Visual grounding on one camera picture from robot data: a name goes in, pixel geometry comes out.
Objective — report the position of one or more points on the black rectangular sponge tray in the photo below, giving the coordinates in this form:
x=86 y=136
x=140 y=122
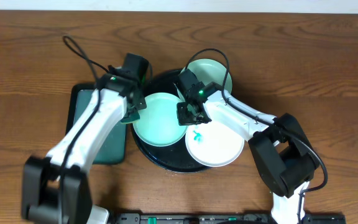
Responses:
x=113 y=149

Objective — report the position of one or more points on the white plate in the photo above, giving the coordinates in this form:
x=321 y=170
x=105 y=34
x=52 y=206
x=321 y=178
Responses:
x=213 y=144

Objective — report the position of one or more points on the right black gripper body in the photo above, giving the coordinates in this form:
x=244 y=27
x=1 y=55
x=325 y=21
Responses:
x=186 y=116

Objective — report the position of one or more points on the mint green plate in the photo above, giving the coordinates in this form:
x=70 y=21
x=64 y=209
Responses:
x=207 y=71
x=158 y=124

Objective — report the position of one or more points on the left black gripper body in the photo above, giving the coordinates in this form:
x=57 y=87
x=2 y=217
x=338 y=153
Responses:
x=136 y=106

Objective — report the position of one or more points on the green yellow sponge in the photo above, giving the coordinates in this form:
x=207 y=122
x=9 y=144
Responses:
x=130 y=117

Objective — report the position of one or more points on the round black tray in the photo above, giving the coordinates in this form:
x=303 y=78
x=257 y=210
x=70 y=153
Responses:
x=175 y=157

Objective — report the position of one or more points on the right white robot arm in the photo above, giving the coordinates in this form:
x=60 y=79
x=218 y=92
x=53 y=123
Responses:
x=283 y=155

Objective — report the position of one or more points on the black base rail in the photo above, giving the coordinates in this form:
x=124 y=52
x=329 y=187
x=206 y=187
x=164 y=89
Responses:
x=255 y=218

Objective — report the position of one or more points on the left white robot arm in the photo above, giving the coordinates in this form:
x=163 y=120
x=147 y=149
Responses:
x=55 y=188

